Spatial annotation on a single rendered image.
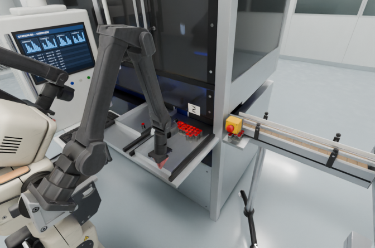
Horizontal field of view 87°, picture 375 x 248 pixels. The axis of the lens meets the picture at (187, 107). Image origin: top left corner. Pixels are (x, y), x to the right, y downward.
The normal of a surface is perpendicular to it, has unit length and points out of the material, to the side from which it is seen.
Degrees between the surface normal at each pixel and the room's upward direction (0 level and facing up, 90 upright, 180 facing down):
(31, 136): 90
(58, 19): 90
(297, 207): 0
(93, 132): 82
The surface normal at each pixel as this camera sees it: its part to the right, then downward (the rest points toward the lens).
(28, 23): 0.78, 0.30
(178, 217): -0.04, -0.85
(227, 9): -0.60, 0.44
